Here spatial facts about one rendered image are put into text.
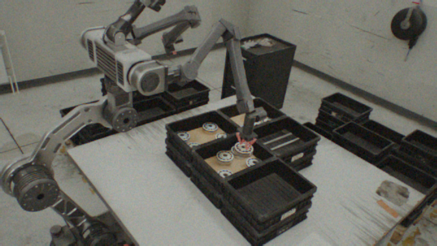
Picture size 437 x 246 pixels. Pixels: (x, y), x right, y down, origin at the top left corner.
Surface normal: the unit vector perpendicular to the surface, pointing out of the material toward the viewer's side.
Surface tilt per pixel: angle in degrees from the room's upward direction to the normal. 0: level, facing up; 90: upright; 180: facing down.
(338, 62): 90
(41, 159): 90
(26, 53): 90
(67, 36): 90
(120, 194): 0
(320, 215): 0
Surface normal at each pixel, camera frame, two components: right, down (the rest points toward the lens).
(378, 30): -0.76, 0.29
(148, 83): 0.65, 0.47
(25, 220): 0.10, -0.84
